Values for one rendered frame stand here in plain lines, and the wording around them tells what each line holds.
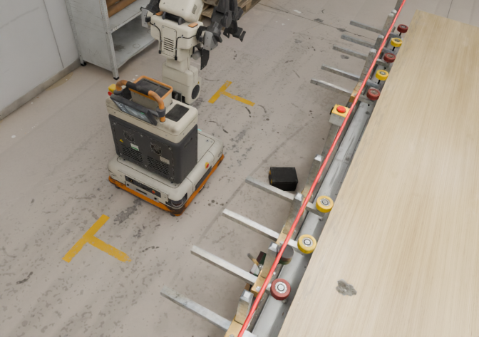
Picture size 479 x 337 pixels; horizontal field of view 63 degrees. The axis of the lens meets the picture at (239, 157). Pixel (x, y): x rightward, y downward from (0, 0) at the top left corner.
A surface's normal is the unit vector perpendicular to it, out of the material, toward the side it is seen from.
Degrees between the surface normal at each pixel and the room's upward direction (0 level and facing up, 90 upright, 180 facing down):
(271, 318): 0
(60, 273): 0
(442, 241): 0
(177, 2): 48
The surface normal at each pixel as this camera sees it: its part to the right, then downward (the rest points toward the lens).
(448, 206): 0.08, -0.67
